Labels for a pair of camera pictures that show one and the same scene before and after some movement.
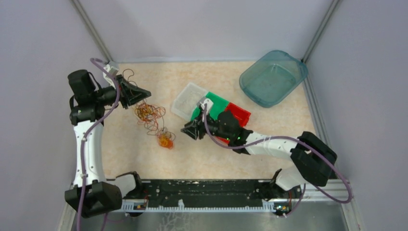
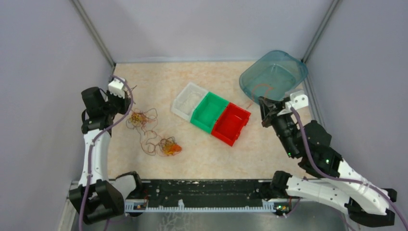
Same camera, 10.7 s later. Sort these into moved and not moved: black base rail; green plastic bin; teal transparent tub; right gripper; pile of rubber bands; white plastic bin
Moved: pile of rubber bands; right gripper
Not moved: black base rail; teal transparent tub; green plastic bin; white plastic bin
